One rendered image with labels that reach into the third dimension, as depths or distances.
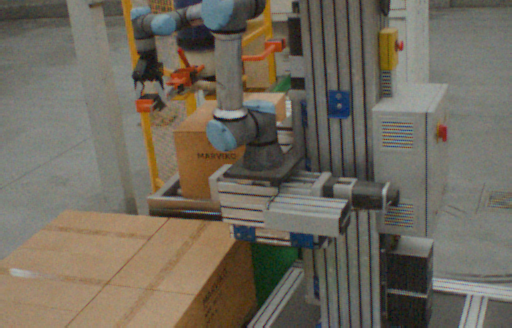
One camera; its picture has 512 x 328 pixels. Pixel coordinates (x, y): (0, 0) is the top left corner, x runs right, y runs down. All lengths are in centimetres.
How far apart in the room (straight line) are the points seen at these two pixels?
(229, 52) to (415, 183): 77
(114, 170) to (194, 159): 119
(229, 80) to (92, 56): 201
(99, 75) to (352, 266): 210
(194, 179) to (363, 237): 100
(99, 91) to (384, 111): 224
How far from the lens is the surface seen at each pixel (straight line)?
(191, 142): 311
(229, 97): 214
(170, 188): 342
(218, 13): 203
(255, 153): 230
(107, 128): 415
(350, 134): 236
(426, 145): 226
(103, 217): 334
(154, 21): 237
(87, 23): 401
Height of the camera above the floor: 192
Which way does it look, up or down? 21 degrees down
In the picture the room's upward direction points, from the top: 6 degrees counter-clockwise
